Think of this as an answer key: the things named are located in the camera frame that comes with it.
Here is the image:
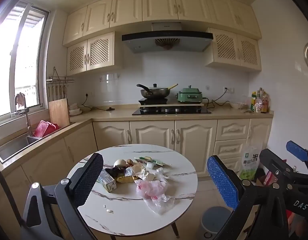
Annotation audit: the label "green snack packet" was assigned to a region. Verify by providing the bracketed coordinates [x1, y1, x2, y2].
[134, 156, 167, 167]

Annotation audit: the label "green electric cooking pot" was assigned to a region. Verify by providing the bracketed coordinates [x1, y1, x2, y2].
[178, 85, 204, 103]

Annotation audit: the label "black induction cooktop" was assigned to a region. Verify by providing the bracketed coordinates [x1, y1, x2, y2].
[138, 98, 168, 105]

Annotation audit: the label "white paper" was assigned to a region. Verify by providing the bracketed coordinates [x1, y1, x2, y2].
[133, 164, 154, 180]

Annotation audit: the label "wooden cutting board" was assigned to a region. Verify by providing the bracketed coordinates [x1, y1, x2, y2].
[48, 98, 71, 128]

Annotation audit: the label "sliding window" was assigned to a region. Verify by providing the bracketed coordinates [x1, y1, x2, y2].
[0, 0, 51, 120]

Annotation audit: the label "black power cable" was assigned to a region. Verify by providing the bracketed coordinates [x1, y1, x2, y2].
[203, 87, 232, 108]
[81, 94, 116, 111]

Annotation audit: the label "black range hood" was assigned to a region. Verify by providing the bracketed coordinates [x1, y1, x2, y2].
[121, 22, 214, 54]

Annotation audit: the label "dark snack wrapper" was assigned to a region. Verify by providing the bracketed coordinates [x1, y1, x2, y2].
[105, 166, 129, 182]

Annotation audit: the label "steel wok with lid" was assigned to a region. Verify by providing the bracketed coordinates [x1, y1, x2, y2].
[136, 83, 172, 100]

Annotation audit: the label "stack of white bowls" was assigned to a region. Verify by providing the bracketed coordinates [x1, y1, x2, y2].
[68, 102, 82, 116]

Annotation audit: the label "green and white rice bag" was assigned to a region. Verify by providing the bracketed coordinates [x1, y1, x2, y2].
[238, 140, 263, 180]

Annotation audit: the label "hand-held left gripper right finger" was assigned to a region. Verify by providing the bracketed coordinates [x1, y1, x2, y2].
[206, 155, 291, 240]

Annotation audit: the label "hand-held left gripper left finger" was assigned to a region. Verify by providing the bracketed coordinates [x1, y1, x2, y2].
[20, 152, 104, 240]

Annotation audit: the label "group of condiment bottles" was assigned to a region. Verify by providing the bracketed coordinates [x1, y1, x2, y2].
[250, 87, 270, 113]

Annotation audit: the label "metal utensil rack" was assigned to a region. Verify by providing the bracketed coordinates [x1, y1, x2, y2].
[46, 67, 75, 100]

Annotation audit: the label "round white marble table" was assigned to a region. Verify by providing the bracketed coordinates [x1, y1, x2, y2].
[66, 144, 198, 238]

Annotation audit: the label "yellow snack packet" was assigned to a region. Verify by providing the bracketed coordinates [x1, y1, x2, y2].
[115, 175, 139, 184]

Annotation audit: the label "steel kitchen faucet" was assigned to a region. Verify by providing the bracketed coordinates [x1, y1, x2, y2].
[11, 93, 34, 137]

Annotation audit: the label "red plastic basket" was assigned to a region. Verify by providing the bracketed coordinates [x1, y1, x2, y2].
[34, 120, 60, 138]

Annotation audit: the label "clear plastic bag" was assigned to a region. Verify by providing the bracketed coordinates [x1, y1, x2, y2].
[143, 195, 176, 215]
[134, 179, 168, 200]

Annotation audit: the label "red cardboard box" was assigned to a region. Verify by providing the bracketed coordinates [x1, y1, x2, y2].
[254, 167, 279, 187]

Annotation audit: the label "steel kitchen sink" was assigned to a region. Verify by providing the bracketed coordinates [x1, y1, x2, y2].
[0, 134, 42, 164]

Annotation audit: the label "white dish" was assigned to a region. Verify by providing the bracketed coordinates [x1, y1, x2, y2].
[229, 101, 249, 109]

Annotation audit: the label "grey trash bin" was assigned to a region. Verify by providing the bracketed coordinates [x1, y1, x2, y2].
[198, 206, 232, 240]

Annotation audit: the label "green and white milk carton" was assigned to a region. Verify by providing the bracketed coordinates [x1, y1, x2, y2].
[97, 169, 118, 193]

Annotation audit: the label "cream base cabinets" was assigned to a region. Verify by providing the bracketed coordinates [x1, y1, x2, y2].
[0, 117, 273, 240]

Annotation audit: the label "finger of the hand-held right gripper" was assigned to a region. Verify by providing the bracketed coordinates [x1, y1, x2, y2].
[286, 141, 308, 170]
[259, 149, 299, 188]

